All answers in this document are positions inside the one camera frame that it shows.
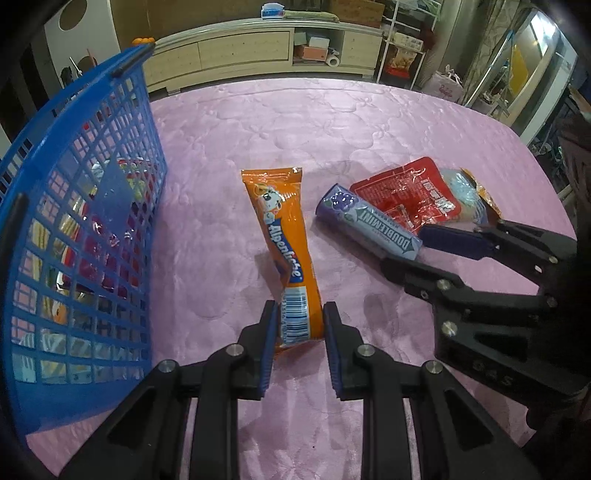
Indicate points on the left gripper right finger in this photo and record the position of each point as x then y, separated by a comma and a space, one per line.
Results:
417, 414

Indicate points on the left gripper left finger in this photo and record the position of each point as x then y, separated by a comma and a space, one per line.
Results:
143, 436

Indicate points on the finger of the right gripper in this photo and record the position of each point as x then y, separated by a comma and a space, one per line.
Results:
473, 244
418, 279

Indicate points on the red snack pouch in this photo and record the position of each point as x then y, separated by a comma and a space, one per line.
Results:
413, 195

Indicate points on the purple Doublemint gum pack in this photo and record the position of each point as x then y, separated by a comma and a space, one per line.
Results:
367, 225

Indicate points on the orange Alpenliebe candy stick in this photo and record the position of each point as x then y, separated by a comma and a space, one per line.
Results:
276, 197

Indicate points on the blue striped clear snack bag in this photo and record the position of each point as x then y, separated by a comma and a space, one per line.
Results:
464, 188

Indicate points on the orange yellow snack pouch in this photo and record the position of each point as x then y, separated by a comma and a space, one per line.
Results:
493, 212

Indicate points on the red green nut pouch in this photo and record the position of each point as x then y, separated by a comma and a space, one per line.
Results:
105, 229

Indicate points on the pink shopping bag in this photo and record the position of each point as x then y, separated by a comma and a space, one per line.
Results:
446, 85

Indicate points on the arched standing mirror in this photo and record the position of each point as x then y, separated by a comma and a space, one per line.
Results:
528, 75

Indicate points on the brown cardboard box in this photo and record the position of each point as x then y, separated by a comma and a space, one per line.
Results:
362, 12

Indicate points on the blue plastic basket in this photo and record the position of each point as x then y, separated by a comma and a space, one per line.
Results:
63, 360

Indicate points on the cream TV cabinet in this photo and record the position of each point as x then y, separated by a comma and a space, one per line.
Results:
257, 47

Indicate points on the green folded cloth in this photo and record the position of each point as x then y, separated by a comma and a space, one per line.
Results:
310, 16

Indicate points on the blue tissue pack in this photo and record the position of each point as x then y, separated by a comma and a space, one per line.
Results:
272, 10

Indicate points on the plate of oranges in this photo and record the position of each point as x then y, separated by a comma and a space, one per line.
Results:
142, 40

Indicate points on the white wire shelf rack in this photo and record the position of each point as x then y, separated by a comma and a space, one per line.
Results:
408, 34

